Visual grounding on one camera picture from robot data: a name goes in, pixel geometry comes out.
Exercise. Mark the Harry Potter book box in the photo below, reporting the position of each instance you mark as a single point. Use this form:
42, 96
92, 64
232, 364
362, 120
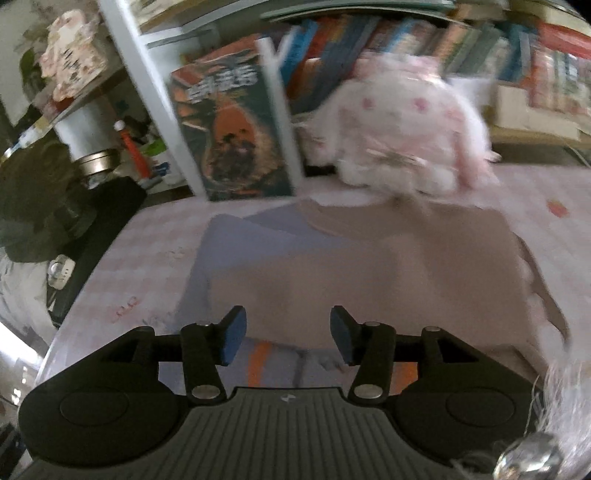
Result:
233, 115

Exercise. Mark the red boxed book set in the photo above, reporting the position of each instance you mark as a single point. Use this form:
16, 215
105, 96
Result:
560, 71

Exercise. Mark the white metal shelf frame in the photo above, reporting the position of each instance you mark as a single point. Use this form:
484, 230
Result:
150, 50

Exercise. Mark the olive green jacket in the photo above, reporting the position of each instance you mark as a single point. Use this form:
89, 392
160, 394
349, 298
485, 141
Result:
43, 206

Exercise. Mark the pink checkered desk mat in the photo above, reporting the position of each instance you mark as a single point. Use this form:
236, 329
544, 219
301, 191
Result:
140, 279

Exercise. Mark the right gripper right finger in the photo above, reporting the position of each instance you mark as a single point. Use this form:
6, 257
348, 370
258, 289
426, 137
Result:
362, 344

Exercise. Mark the grey and beige sweater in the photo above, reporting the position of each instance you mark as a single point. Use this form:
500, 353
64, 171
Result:
407, 262

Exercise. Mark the white green tub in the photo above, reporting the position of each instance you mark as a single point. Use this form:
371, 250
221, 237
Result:
162, 162

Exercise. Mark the row of leaning books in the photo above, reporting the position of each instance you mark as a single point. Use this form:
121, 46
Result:
323, 51

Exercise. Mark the pink white plush bunny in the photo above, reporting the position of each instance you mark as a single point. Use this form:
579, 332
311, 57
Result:
397, 126

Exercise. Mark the white cloth on chair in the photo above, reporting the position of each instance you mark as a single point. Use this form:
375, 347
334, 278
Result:
24, 301

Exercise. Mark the metal bowl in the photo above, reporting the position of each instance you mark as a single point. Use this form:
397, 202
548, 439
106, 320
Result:
98, 162

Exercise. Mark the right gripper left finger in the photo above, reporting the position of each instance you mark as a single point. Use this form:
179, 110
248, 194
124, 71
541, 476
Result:
215, 343

